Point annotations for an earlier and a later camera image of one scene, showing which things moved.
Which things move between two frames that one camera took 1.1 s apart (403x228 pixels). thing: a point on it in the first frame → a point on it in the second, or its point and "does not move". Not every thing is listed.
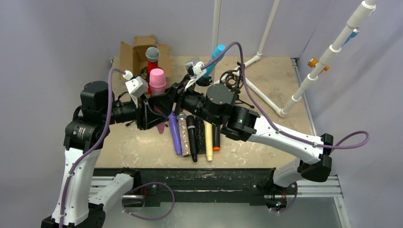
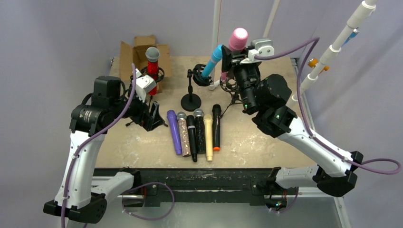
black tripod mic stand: (234, 80) does not move
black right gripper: (178, 98) → (237, 60)
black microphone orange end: (216, 137) does not move
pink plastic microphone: (158, 82) → (238, 41)
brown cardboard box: (133, 59) does not move
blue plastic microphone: (219, 48) does not move
